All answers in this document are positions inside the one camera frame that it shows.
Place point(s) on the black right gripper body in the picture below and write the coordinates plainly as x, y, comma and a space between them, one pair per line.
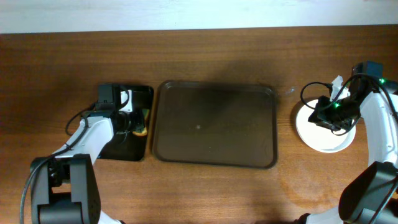
325, 115

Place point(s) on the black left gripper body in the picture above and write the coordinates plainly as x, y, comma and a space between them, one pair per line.
138, 121

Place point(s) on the orange green scrub sponge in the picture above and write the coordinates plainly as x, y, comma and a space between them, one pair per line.
141, 119

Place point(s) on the white plate with ketchup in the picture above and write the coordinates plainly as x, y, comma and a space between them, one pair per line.
319, 138

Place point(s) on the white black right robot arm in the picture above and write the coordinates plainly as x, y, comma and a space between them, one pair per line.
369, 198

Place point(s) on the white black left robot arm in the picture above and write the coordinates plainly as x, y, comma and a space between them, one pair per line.
63, 185

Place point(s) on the black water basin tray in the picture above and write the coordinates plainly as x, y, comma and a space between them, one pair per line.
128, 147

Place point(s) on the brown serving tray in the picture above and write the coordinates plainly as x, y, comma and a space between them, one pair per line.
222, 124

